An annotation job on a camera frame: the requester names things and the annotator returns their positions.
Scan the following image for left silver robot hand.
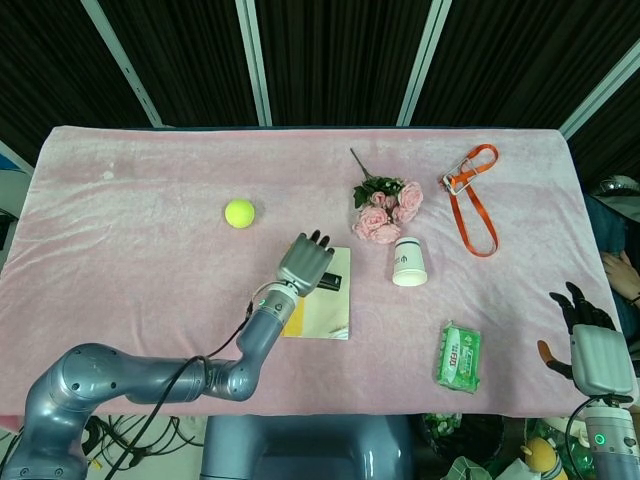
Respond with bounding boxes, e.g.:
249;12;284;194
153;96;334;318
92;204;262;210
275;230;336;298

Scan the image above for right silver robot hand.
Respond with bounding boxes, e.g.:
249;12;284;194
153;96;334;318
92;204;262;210
537;281;635;399

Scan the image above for person's hand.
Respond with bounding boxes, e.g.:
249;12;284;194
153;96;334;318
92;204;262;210
602;251;640;304

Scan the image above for yellow white Lexicon notebook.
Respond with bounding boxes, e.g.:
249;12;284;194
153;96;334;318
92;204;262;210
279;242;353;342

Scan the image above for yellow tennis ball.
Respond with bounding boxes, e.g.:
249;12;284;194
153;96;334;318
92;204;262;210
224;198;257;229

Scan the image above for pink artificial rose bouquet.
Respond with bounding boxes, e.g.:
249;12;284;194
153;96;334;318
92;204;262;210
349;148;425;246

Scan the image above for white paper cup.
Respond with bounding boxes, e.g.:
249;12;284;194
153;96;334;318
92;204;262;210
391;235;430;288

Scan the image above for yellow plush toy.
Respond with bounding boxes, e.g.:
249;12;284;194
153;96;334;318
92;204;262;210
521;436;565;480

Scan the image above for green wet wipes pack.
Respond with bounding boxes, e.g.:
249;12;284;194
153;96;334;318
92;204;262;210
432;320;483;396

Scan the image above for green plastic bag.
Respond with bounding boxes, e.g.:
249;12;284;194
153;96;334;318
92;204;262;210
420;412;464;444

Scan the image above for pink velvet tablecloth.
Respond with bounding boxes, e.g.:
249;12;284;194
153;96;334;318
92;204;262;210
0;124;640;430

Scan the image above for grey robot torso base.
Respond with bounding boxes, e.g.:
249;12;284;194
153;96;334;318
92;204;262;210
199;414;416;480

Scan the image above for orange lanyard with clip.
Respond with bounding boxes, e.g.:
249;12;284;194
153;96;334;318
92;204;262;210
439;143;500;259

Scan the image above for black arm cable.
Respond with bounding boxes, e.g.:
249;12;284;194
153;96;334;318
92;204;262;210
112;285;271;480

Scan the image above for black floor cables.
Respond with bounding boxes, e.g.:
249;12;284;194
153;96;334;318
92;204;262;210
0;413;201;474

